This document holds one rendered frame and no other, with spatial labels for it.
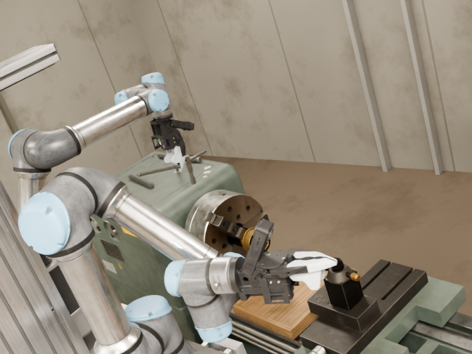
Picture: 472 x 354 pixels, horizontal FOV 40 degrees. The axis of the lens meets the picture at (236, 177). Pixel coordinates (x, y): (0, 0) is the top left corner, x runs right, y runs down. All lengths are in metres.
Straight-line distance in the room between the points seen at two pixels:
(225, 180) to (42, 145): 0.86
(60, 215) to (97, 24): 4.54
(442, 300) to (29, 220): 1.30
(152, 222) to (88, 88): 4.31
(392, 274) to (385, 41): 2.60
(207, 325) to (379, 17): 3.40
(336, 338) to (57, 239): 0.98
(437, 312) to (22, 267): 1.22
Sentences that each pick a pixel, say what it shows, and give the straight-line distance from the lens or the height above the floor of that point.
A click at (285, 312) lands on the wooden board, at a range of 2.33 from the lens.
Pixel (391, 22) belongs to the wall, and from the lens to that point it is 4.51.
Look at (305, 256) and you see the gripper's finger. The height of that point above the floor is 1.58.
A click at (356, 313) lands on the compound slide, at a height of 1.02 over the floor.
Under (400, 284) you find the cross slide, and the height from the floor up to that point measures 0.97.
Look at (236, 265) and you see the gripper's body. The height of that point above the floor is 1.59.
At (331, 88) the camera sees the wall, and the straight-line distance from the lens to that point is 4.97.
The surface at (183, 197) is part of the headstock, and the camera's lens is 2.51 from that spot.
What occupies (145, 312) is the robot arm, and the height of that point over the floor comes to 1.39.
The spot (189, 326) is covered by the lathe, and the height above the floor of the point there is 0.78.
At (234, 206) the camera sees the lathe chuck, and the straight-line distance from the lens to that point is 2.43.
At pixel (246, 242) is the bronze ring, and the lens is 2.37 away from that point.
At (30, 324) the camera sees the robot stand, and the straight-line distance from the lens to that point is 1.67.
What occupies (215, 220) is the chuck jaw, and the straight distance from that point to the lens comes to 2.37.
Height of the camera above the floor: 2.26
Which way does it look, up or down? 24 degrees down
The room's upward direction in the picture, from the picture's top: 19 degrees counter-clockwise
